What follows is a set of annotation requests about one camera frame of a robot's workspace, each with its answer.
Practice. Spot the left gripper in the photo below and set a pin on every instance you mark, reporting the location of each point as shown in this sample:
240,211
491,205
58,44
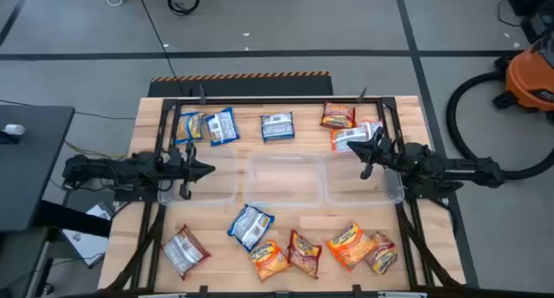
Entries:
177,168

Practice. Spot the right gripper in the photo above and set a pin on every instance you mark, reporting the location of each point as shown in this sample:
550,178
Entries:
387,153

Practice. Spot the blue Maruchan ramen pack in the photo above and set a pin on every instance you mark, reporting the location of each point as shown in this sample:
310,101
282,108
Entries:
222,127
189,128
251,226
277,127

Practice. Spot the red Maruchan beef ramen pack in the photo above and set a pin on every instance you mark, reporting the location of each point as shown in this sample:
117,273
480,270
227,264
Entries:
304,254
185,251
337,116
383,254

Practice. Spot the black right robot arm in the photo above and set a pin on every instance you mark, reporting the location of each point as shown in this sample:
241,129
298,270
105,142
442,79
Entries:
454,166

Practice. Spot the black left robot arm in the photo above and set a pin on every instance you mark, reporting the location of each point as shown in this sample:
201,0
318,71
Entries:
130,170

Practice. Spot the clear plastic bin with label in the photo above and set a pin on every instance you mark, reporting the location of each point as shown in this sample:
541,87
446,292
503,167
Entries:
283,181

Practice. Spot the black hazard-striped floor mat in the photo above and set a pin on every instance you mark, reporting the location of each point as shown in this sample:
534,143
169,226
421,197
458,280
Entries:
242,86

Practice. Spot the white strip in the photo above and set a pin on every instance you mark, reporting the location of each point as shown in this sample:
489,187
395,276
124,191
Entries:
402,295
162,295

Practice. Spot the grey flat device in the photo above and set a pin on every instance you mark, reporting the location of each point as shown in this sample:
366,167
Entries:
84,246

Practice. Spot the black floor beam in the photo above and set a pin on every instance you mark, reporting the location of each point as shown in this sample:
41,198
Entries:
69,218

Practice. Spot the black desk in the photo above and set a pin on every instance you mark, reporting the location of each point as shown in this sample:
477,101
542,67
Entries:
30,176

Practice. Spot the orange shop vacuum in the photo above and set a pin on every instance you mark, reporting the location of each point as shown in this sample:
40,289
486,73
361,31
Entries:
528,79

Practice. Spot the small white bottle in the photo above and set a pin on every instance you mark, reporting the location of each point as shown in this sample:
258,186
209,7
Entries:
15,129

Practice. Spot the black caster wheel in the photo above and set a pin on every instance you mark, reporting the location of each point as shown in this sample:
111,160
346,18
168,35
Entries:
47,288

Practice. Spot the black desk gadget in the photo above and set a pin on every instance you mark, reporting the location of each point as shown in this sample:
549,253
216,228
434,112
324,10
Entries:
6,138

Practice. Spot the black case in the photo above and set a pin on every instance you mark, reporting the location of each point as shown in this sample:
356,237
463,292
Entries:
539,27

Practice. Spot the black metal table frame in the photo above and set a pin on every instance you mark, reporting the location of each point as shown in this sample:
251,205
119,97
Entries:
281,101

